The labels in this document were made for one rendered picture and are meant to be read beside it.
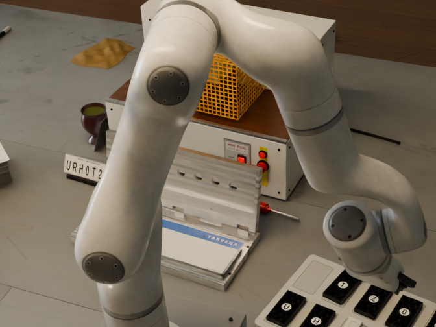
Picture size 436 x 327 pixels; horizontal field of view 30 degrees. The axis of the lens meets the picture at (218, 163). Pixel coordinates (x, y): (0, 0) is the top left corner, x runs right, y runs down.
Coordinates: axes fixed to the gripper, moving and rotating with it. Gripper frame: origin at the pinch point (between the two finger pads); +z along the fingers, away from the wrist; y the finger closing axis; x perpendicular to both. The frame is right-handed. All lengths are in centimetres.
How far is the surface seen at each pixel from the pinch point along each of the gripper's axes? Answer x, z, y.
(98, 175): 4, 30, -93
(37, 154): 4, 34, -119
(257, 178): 15.8, 19.0, -42.6
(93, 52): 52, 63, -145
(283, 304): -9.1, 22.8, -24.5
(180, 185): 9, 24, -64
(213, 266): -7, 24, -46
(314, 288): -2.1, 28.9, -21.7
